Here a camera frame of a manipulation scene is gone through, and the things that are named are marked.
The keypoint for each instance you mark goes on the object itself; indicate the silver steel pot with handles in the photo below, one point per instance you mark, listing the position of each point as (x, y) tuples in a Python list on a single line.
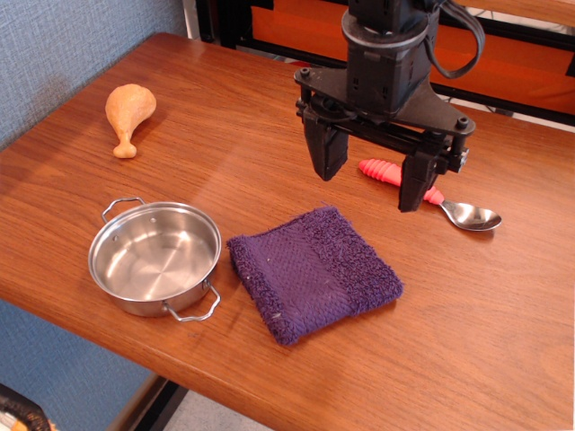
[(157, 259)]

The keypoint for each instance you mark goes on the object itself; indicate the dark object bottom left corner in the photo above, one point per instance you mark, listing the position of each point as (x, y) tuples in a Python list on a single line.
[(20, 413)]

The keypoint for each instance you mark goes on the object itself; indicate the orange panel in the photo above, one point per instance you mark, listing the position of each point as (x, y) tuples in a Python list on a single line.
[(529, 71)]

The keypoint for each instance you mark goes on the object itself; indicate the spoon with pink handle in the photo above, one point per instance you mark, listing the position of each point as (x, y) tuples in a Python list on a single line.
[(463, 216)]

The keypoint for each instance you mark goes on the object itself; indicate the black metal frame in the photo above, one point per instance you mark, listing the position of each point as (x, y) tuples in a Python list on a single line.
[(230, 22)]

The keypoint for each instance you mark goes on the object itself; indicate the toy chicken drumstick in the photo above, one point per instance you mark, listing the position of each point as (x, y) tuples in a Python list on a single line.
[(126, 108)]

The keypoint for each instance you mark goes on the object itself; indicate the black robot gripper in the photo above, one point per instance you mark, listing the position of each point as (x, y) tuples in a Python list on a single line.
[(383, 95)]

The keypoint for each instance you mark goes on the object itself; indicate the purple knitted cloth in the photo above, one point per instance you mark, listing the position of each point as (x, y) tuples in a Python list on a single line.
[(311, 272)]

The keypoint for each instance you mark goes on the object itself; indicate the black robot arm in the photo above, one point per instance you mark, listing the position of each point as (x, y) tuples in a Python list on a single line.
[(384, 96)]

